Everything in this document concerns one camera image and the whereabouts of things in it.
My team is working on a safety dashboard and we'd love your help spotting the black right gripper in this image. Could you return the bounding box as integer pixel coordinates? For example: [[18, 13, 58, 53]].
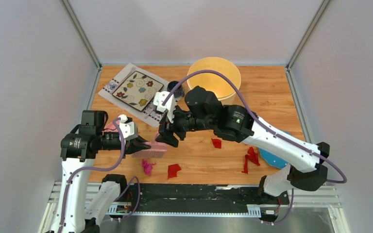
[[155, 103, 214, 147]]

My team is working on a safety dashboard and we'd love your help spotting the pink dustpan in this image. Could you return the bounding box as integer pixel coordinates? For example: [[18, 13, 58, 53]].
[[103, 120, 119, 133]]

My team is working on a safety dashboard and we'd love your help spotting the blue polka dot plate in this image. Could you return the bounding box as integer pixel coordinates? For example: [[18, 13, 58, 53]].
[[258, 148, 288, 169]]

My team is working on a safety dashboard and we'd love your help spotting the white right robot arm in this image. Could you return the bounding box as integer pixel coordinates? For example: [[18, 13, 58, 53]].
[[153, 87, 328, 203]]

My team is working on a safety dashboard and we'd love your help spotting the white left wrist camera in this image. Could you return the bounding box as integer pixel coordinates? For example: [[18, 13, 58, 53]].
[[119, 114, 139, 140]]

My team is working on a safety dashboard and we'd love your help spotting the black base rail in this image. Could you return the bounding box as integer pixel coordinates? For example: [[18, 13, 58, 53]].
[[118, 183, 290, 214]]

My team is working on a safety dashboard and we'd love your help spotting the dark blue cup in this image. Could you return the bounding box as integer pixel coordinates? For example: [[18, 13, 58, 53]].
[[167, 81, 185, 98]]

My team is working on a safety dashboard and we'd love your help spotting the aluminium frame post right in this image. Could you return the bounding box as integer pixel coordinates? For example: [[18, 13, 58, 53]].
[[286, 0, 333, 70]]

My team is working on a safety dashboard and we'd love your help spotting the red paper scrap long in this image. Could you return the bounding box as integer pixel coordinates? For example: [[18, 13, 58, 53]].
[[241, 147, 260, 174]]

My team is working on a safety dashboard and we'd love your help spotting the aluminium frame post left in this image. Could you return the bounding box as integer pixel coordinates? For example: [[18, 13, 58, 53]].
[[60, 0, 102, 70]]

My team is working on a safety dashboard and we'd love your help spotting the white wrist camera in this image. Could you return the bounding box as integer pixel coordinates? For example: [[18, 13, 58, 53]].
[[153, 91, 176, 123], [119, 114, 139, 140]]

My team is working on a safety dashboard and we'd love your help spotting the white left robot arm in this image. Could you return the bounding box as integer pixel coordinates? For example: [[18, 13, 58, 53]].
[[48, 110, 150, 233]]

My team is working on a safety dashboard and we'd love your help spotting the floral square plate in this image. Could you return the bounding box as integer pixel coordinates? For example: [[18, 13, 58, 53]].
[[112, 71, 164, 111]]

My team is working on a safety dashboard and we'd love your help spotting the red paper scrap centre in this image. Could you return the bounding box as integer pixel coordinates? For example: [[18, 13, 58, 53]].
[[211, 138, 222, 149]]

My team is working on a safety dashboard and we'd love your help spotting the red paper scrap front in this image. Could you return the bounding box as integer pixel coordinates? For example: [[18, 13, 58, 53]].
[[167, 164, 182, 179]]

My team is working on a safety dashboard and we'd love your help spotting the aluminium frame post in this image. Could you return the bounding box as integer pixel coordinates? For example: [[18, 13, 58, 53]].
[[60, 0, 102, 70], [286, 0, 333, 70]]

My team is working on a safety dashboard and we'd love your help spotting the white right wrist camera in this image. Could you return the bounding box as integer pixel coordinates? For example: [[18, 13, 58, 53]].
[[153, 91, 176, 123]]

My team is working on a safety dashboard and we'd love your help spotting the cream plastic bucket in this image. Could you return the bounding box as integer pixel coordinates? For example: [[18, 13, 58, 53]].
[[187, 57, 241, 105]]

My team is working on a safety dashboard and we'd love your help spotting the pink hand brush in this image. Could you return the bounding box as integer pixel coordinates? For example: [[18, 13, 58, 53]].
[[132, 133, 168, 159]]

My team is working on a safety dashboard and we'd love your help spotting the magenta paper scrap front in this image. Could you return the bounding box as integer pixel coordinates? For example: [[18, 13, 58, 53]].
[[141, 159, 156, 176]]

